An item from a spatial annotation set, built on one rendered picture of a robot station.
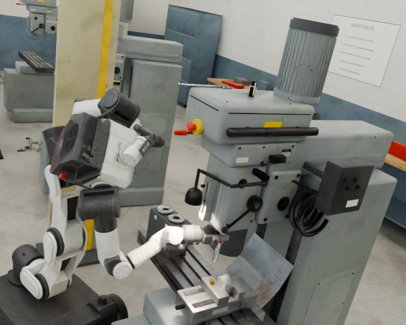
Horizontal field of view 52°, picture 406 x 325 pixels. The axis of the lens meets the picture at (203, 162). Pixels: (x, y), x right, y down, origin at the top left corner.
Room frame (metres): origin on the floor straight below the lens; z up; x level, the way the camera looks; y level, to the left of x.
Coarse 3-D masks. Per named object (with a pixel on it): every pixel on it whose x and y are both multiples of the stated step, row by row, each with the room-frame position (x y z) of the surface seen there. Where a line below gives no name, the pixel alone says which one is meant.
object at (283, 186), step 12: (276, 180) 1.66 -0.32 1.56; (288, 180) 1.70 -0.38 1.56; (264, 192) 1.65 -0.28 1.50; (276, 192) 1.67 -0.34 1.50; (288, 192) 1.71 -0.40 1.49; (264, 204) 1.64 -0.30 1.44; (276, 204) 1.68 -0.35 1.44; (288, 204) 1.71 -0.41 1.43; (264, 216) 1.65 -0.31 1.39; (276, 216) 1.69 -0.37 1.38
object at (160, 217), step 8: (152, 208) 2.02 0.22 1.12; (160, 208) 2.01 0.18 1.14; (168, 208) 2.03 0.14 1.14; (152, 216) 1.99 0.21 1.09; (160, 216) 1.95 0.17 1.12; (168, 216) 1.94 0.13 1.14; (176, 216) 1.96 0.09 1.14; (152, 224) 1.98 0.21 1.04; (160, 224) 1.93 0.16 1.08; (168, 224) 1.89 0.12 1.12; (176, 224) 1.89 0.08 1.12; (184, 224) 1.91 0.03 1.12; (152, 232) 1.98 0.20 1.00; (168, 256) 1.86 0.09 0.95
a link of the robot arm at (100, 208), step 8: (88, 200) 1.40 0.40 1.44; (96, 200) 1.40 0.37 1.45; (104, 200) 1.40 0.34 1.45; (112, 200) 1.41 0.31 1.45; (88, 208) 1.37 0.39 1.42; (96, 208) 1.38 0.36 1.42; (104, 208) 1.39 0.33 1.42; (112, 208) 1.39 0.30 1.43; (88, 216) 1.37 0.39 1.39; (96, 216) 1.38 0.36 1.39; (104, 216) 1.39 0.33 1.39; (112, 216) 1.40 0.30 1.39; (96, 224) 1.39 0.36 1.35; (104, 224) 1.38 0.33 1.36; (112, 224) 1.40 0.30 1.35; (104, 232) 1.39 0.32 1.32
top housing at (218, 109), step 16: (192, 96) 1.61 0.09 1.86; (208, 96) 1.54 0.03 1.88; (224, 96) 1.57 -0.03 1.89; (240, 96) 1.62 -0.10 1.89; (256, 96) 1.69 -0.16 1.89; (272, 96) 1.75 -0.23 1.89; (192, 112) 1.60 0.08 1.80; (208, 112) 1.51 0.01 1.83; (224, 112) 1.45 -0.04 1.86; (240, 112) 1.49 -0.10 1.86; (256, 112) 1.53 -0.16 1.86; (272, 112) 1.57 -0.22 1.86; (288, 112) 1.62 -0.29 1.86; (304, 112) 1.67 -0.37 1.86; (208, 128) 1.49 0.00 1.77; (224, 128) 1.45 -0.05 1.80
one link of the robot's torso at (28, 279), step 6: (30, 264) 1.87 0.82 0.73; (36, 264) 1.86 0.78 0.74; (42, 264) 1.88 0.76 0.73; (24, 270) 1.81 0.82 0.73; (30, 270) 1.83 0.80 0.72; (36, 270) 1.86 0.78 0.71; (24, 276) 1.79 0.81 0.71; (30, 276) 1.77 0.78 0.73; (24, 282) 1.79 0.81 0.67; (30, 282) 1.76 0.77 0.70; (36, 282) 1.74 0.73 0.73; (30, 288) 1.76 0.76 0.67; (36, 288) 1.72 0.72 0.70; (36, 294) 1.72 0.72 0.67; (42, 294) 1.72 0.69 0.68
